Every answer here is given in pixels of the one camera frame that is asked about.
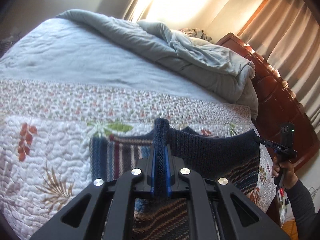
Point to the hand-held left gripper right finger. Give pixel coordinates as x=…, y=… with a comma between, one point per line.
x=168, y=175

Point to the person's right forearm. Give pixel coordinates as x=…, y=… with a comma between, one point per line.
x=302, y=205

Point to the beige wall curtain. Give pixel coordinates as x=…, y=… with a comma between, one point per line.
x=292, y=50

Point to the floral quilted bedspread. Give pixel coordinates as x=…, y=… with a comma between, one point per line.
x=62, y=120

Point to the patterned pillow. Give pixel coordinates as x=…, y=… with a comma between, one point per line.
x=197, y=33

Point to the grey duvet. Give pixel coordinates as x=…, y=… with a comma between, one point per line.
x=195, y=62

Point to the beige window curtain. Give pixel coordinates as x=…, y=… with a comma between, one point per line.
x=140, y=0

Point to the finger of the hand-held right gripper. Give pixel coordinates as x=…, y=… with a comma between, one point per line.
x=266, y=142

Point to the blue striped knit sweater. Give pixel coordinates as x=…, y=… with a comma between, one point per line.
x=212, y=152

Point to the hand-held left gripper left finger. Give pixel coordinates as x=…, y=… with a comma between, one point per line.
x=153, y=170

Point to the person's right hand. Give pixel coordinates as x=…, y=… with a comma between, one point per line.
x=287, y=176

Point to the wooden headboard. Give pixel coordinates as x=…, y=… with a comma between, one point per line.
x=277, y=97

